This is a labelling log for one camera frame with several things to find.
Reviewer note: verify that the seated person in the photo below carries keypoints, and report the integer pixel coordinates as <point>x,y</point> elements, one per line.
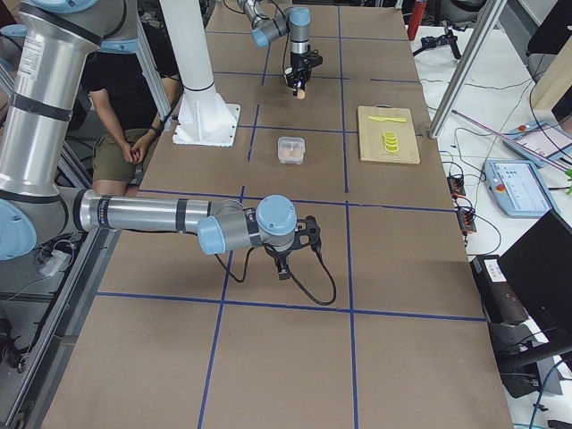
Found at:
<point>125,106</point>

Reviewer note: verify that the black computer box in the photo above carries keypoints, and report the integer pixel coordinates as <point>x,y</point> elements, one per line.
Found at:
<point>501,303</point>

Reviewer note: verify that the orange black connector block far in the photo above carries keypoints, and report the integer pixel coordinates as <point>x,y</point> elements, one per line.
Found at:
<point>456,186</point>

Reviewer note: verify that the black monitor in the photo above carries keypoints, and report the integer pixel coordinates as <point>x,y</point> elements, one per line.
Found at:
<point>538,269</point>

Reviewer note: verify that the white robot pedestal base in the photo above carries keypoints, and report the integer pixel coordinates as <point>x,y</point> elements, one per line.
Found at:
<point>204,119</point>

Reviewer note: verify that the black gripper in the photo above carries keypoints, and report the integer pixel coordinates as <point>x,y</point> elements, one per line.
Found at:
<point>277,254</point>
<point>297,62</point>

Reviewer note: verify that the blue teach pendant far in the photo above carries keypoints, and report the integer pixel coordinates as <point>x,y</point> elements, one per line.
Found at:
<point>544,139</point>

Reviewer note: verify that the clear plastic egg box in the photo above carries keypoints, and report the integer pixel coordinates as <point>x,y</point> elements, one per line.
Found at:
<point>291,144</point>

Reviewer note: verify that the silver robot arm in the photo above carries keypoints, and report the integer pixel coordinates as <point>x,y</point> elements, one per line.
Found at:
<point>60,35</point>
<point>293,22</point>

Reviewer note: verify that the white power strip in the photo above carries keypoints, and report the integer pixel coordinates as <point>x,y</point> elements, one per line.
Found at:
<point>53,264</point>

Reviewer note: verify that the aluminium frame post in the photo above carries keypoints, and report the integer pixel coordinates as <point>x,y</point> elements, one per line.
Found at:
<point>489,17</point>

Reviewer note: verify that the yellow plastic knife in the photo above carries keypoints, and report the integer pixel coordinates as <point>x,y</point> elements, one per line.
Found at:
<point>386,119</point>

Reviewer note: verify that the orange black connector block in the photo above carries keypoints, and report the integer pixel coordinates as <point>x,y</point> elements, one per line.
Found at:
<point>456,186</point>
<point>466,220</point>

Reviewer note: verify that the blue teach pendant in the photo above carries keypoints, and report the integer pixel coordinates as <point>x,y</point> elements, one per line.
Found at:
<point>544,139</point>
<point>518,188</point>

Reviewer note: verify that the bamboo cutting board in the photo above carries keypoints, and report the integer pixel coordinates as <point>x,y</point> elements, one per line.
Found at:
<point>370,136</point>

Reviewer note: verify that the blue teach pendant near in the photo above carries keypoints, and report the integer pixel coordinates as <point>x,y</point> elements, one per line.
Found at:
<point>518,188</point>

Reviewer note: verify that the orange black connector block near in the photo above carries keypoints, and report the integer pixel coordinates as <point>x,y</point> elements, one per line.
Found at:
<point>466,220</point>

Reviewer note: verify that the black camera tripod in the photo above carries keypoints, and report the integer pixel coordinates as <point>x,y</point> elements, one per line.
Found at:
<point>447,39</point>

